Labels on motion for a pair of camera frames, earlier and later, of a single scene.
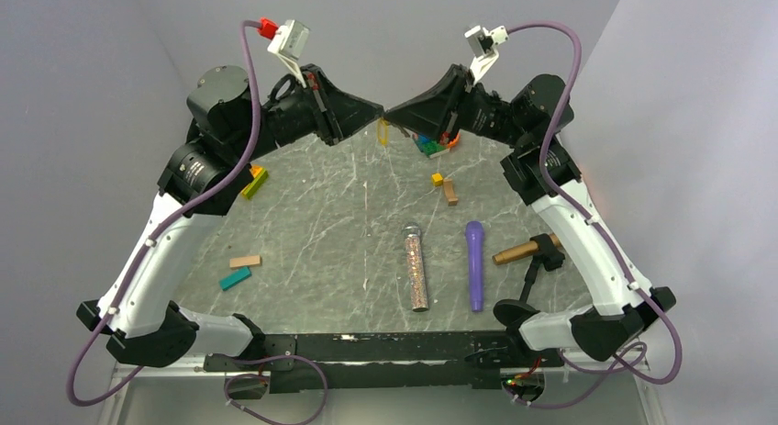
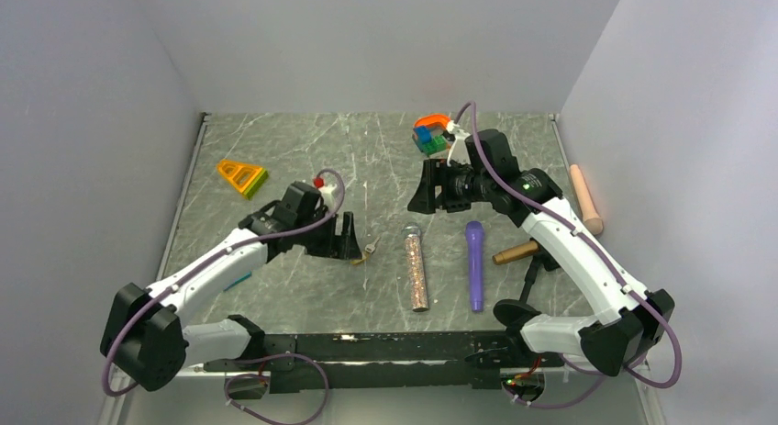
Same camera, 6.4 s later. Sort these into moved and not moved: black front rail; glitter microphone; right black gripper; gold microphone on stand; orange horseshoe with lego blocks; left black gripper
Moved: right black gripper; left black gripper
Not moved: gold microphone on stand; glitter microphone; black front rail; orange horseshoe with lego blocks
